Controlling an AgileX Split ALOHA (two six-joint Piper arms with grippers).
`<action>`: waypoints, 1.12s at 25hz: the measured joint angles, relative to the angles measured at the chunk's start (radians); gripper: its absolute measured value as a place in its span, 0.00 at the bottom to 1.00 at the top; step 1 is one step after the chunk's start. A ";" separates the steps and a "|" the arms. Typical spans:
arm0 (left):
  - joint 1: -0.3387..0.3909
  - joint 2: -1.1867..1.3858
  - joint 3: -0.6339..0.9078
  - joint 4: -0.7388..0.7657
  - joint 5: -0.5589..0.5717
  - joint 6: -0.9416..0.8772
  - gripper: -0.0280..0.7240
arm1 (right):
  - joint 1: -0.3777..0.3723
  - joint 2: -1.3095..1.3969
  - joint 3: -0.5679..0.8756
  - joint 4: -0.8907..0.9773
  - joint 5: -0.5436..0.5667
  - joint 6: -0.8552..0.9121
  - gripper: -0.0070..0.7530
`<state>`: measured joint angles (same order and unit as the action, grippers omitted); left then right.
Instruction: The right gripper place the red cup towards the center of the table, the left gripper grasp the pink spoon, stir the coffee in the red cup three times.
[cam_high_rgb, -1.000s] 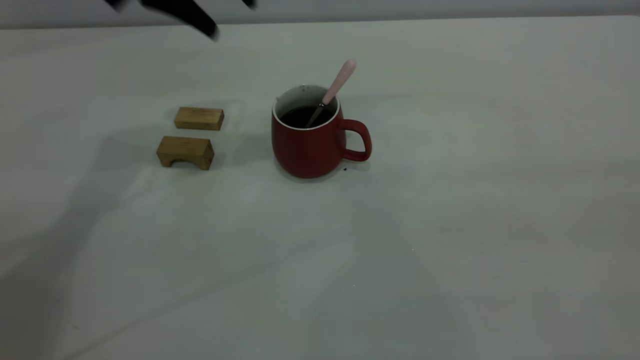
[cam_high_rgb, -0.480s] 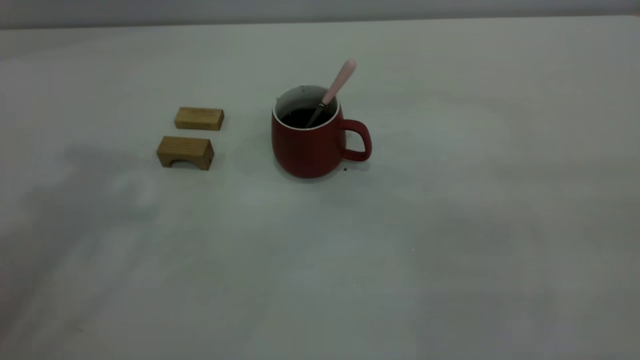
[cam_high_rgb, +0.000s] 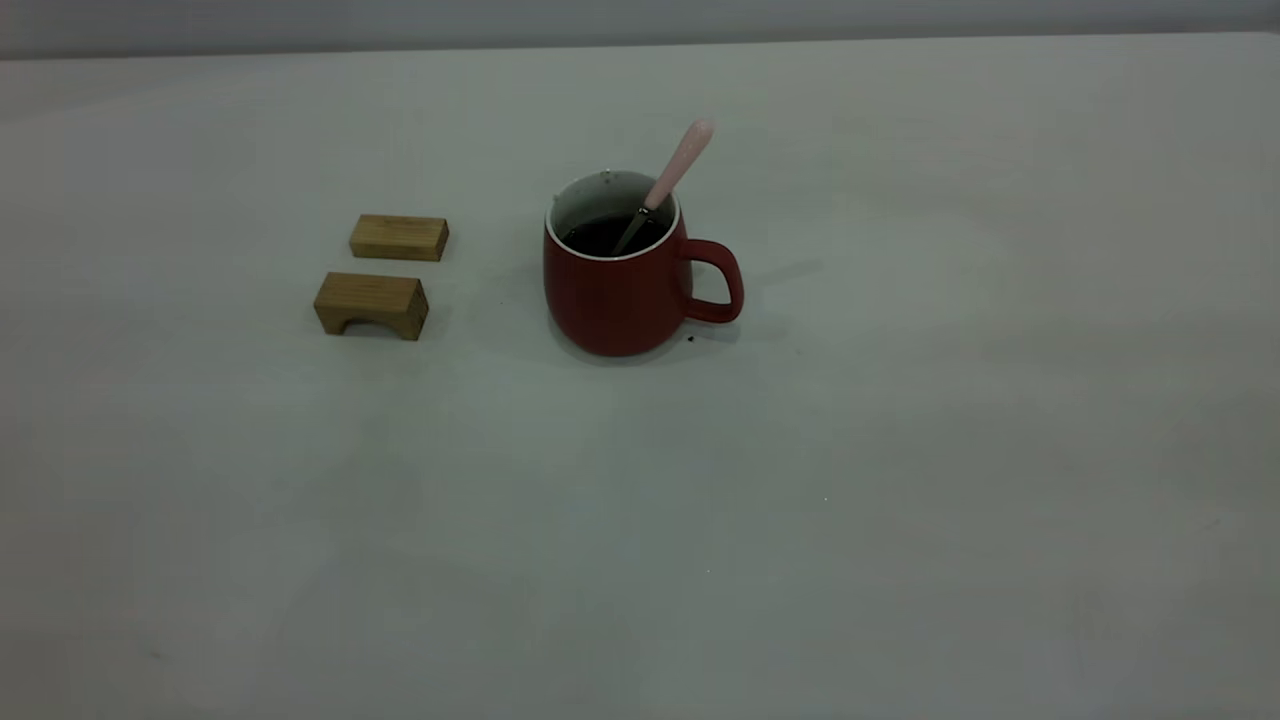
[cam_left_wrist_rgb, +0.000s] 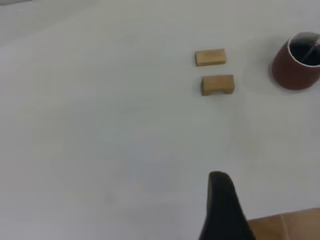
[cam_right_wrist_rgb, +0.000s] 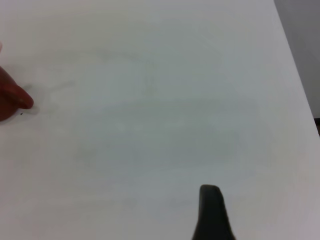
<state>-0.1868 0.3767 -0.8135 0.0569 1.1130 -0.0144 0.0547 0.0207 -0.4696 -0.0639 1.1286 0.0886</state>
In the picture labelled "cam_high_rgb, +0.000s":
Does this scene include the red mug with dark liquid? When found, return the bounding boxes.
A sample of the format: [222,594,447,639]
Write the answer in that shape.
[543,170,746,358]

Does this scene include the pink handled metal spoon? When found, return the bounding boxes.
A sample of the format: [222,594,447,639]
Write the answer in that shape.
[612,118,717,257]

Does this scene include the flat wooden block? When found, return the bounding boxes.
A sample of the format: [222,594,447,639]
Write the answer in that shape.
[348,213,450,263]

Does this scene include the arched wooden block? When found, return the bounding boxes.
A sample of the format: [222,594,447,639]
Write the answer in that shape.
[313,271,430,342]

